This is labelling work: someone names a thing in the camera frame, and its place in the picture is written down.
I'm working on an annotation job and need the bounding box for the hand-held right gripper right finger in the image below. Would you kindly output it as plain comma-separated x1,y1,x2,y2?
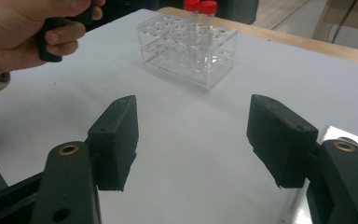
245,93,319,189

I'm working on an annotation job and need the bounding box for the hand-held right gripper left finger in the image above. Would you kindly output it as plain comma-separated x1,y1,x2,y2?
87,94,140,191

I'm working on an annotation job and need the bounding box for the clear acrylic tube rack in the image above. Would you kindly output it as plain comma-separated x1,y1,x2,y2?
136,13,239,91

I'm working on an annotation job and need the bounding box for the red capped test tube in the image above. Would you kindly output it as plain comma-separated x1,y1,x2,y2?
198,0,218,74
183,0,201,74

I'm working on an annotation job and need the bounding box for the dark cabinet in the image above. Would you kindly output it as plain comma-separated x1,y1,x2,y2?
105,0,260,25

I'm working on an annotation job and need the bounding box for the black hanging cable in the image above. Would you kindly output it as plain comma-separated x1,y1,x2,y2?
330,0,358,45

